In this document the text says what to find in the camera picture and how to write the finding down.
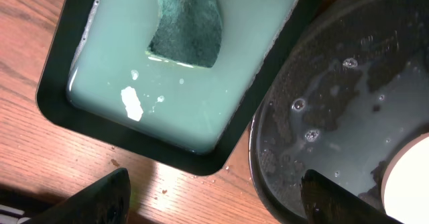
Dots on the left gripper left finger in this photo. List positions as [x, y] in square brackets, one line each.
[106, 201]

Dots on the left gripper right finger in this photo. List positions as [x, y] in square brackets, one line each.
[326, 202]

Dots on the white plate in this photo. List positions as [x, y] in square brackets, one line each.
[404, 188]

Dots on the green yellow sponge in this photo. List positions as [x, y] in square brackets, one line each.
[189, 31]

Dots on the black round tray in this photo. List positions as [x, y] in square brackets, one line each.
[351, 95]

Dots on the green rectangular sponge tray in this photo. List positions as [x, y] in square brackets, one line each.
[100, 80]

